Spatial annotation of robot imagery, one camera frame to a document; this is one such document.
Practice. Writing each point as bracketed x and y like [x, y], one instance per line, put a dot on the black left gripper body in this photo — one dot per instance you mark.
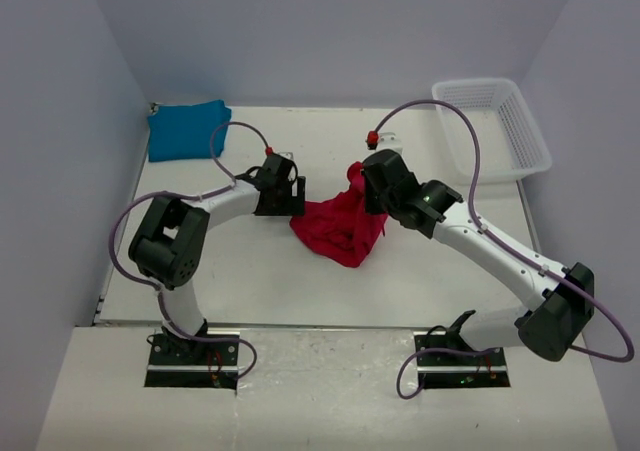
[282, 204]

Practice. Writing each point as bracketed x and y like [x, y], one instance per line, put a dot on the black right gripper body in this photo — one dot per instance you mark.
[376, 202]

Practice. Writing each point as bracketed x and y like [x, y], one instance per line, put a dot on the red t shirt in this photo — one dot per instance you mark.
[340, 228]

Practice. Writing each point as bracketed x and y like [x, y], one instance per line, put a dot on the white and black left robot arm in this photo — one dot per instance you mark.
[168, 244]

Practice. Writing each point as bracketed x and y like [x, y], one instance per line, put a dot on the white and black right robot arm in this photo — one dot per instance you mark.
[554, 299]

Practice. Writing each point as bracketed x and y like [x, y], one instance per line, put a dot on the folded blue t shirt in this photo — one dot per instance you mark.
[183, 132]

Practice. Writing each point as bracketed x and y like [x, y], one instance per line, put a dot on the white perforated plastic basket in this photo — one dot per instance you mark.
[511, 144]

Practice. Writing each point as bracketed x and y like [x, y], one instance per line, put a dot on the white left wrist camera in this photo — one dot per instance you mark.
[285, 154]

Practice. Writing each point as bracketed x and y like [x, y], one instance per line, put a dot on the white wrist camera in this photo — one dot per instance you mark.
[285, 154]
[378, 141]

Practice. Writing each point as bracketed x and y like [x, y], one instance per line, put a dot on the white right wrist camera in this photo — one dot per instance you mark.
[378, 141]

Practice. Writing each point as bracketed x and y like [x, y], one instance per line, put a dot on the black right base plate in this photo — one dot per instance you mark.
[447, 371]

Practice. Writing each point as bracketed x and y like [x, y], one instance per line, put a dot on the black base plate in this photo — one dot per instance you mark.
[177, 363]
[447, 371]

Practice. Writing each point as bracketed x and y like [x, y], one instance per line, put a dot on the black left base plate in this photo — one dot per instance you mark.
[177, 363]

